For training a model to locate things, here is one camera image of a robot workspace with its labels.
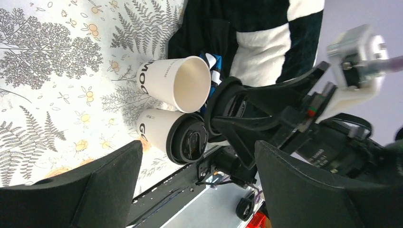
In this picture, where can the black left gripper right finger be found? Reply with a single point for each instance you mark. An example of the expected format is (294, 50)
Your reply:
(300, 195)

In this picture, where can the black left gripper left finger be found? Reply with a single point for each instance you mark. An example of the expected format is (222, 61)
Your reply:
(96, 195)

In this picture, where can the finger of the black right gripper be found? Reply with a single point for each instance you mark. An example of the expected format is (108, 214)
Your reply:
(242, 133)

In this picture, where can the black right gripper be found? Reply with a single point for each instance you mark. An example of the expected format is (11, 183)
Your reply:
(326, 138)

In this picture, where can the white paper cup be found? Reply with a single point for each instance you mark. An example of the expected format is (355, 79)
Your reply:
(184, 82)
(154, 125)

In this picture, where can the black cup lid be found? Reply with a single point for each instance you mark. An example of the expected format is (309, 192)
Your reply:
(187, 139)
(228, 99)

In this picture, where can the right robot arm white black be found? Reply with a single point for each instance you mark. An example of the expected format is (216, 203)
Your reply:
(286, 116)

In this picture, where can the black white checkered blanket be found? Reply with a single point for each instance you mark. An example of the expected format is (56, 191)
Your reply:
(261, 42)

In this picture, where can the floral table mat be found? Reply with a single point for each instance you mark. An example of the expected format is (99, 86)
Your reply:
(68, 93)

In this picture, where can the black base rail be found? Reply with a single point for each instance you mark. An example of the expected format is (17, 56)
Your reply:
(219, 166)

